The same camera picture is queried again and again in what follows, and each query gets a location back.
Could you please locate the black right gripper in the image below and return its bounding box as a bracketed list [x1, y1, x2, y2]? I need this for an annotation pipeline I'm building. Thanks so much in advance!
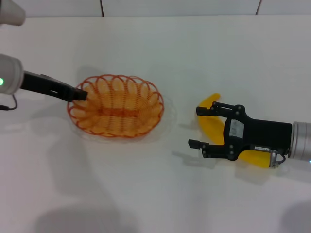
[188, 101, 293, 161]

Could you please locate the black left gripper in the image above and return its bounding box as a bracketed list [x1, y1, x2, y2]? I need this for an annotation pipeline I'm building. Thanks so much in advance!
[21, 70, 88, 103]

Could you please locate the yellow plastic banana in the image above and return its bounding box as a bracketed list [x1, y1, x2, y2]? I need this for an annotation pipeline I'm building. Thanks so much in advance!
[197, 93, 272, 169]

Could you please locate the orange wire basket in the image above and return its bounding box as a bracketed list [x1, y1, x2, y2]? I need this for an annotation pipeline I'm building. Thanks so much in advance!
[67, 73, 165, 138]

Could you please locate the right gripper plug and cable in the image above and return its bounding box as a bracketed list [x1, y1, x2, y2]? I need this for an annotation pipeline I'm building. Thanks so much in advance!
[268, 150, 288, 169]

